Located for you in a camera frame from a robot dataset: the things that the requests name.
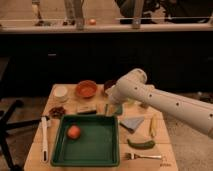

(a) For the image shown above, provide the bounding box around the whiteboard eraser block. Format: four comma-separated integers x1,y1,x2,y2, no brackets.
77,106,97,115

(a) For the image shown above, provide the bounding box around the light green plastic cup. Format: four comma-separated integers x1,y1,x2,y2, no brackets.
127,99,136,106

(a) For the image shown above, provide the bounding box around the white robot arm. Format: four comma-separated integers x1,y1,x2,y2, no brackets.
108,68,213,139

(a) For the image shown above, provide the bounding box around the white paper cup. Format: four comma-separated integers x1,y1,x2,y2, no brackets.
53,86,68,102

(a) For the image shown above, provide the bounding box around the small orange ball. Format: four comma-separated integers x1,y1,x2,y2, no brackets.
89,19,96,25

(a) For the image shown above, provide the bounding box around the green sponge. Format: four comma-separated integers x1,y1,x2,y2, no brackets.
105,103,124,116

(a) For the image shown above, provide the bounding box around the black office chair base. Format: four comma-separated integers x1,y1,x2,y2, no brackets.
0,100,40,171

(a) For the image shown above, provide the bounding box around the dark purple bowl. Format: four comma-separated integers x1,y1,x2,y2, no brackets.
103,80,116,94

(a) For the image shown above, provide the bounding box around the yellow corn cob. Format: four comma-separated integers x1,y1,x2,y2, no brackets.
149,115,157,138

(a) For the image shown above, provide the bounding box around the white handled knife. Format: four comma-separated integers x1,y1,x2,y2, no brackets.
41,116,48,163

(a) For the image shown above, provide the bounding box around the grey folded cloth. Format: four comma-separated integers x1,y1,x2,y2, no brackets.
120,117,144,133

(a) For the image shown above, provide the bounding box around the green plastic tray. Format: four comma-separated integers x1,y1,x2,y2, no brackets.
51,115,120,167

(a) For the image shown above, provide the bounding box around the orange peach fruit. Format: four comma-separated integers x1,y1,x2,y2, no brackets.
67,125,81,139

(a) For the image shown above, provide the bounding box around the orange bowl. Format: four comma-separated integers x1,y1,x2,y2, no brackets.
75,80,97,98

